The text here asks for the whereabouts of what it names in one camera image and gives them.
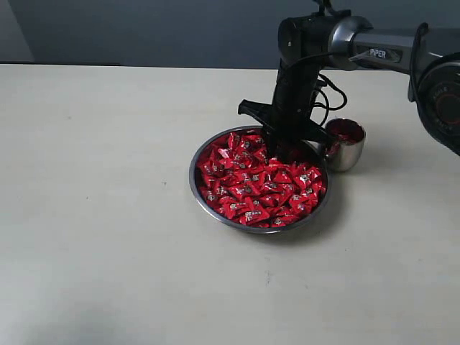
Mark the red wrapped candy front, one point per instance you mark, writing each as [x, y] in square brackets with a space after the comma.
[251, 217]

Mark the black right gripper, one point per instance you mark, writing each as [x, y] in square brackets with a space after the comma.
[287, 120]

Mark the round steel bowl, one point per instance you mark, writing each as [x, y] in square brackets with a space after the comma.
[234, 163]

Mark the red candy inside cup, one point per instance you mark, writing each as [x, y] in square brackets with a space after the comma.
[347, 138]

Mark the small steel cup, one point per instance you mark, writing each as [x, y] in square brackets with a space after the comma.
[340, 157]

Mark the red wrapped candy front-left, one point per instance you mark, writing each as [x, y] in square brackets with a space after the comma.
[231, 207]

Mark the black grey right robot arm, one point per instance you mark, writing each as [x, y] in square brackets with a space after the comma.
[307, 45]

